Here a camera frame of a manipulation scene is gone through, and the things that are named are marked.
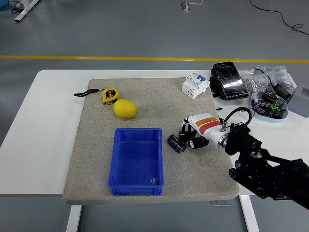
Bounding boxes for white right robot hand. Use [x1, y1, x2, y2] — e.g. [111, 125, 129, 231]
[180, 112, 226, 149]

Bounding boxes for black printed cylindrical battery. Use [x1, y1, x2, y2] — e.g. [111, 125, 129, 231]
[167, 134, 187, 154]

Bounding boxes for blue plastic box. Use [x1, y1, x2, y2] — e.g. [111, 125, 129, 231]
[107, 127, 165, 196]

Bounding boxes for grey box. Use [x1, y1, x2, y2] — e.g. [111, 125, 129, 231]
[287, 82, 309, 118]

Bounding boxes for white circuit breaker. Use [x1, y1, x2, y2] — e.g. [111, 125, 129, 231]
[182, 73, 210, 100]

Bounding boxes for black glossy device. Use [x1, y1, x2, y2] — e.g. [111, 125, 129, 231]
[209, 61, 249, 101]

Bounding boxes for clear bag of nuts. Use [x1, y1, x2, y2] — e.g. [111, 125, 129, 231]
[241, 68, 271, 95]

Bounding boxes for grey-brown mat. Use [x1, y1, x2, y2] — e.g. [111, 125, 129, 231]
[62, 77, 240, 206]

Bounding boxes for large brown capacitor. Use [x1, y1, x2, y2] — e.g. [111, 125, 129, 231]
[262, 92, 280, 104]

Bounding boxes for light blue bowl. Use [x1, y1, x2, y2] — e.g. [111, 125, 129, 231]
[250, 91, 289, 123]

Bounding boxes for black power adapter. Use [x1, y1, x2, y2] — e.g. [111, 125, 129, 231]
[272, 83, 293, 102]

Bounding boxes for yellow lemon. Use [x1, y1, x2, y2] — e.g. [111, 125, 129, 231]
[113, 99, 139, 119]

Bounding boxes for clear bag of screws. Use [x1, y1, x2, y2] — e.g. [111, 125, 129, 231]
[257, 64, 297, 91]

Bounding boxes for white table leg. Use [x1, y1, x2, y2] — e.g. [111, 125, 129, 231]
[239, 194, 260, 232]
[65, 204, 83, 232]

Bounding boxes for yellow tape measure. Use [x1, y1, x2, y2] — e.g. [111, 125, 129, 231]
[73, 87, 120, 106]

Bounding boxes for clear plastic bracket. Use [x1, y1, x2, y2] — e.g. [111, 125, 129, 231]
[210, 199, 231, 207]

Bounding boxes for black floor cable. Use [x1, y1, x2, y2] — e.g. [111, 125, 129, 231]
[248, 0, 309, 37]

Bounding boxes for white desk frame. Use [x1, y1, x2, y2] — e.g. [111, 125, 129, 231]
[14, 0, 41, 24]

